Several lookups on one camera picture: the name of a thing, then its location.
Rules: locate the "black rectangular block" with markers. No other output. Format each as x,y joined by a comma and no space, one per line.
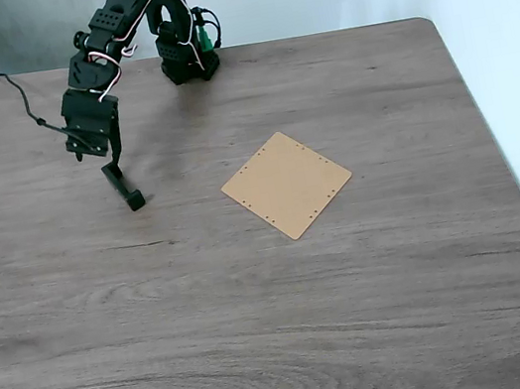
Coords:
126,193

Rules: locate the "orange board with holes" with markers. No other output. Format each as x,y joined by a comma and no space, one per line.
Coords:
288,184

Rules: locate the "green connector plug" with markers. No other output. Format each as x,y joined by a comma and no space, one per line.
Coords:
205,40

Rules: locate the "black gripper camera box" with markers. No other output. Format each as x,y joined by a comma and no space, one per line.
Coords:
90,144

